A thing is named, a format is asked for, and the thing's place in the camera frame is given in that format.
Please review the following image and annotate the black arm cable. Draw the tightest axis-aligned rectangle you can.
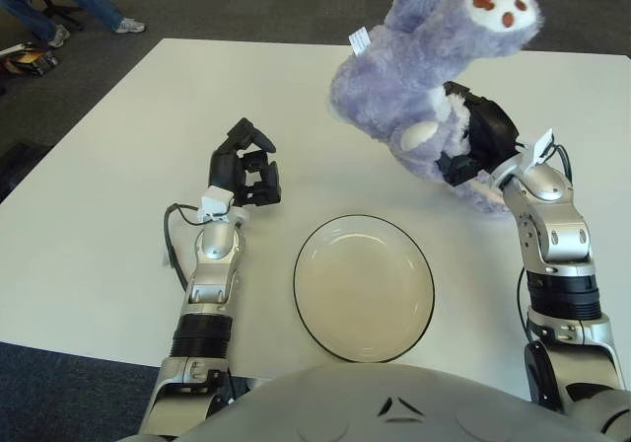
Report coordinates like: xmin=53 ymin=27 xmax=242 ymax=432
xmin=516 ymin=140 xmax=576 ymax=344
xmin=163 ymin=203 xmax=203 ymax=293

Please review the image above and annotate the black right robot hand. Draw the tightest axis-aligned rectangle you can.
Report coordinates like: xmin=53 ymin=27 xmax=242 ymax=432
xmin=436 ymin=80 xmax=522 ymax=187

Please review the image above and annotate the white plate with black rim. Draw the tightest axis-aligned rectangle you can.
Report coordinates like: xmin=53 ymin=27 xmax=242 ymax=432
xmin=293 ymin=213 xmax=436 ymax=364

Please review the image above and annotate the purple plush bunny doll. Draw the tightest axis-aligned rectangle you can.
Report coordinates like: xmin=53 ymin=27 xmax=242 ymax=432
xmin=328 ymin=0 xmax=546 ymax=216

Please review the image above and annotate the grey robot torso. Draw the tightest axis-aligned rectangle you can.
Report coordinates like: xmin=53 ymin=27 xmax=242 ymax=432
xmin=115 ymin=361 xmax=622 ymax=442

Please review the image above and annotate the cardboard box of books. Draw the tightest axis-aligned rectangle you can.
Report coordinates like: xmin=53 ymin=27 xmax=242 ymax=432
xmin=0 ymin=41 xmax=59 ymax=78

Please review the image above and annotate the black swivel chair base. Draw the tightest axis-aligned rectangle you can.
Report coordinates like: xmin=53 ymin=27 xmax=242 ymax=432
xmin=27 ymin=0 xmax=85 ymax=32

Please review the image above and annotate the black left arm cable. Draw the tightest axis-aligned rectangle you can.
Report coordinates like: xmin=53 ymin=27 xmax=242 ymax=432
xmin=163 ymin=203 xmax=203 ymax=293

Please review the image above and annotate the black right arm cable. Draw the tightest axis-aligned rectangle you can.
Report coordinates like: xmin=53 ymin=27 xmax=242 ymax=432
xmin=516 ymin=140 xmax=576 ymax=344

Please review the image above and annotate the white grey sneaker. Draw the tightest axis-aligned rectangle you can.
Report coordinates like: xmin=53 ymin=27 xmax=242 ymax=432
xmin=47 ymin=24 xmax=71 ymax=48
xmin=115 ymin=17 xmax=147 ymax=35

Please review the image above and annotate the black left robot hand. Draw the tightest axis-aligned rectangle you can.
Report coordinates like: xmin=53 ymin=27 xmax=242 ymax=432
xmin=207 ymin=117 xmax=283 ymax=206

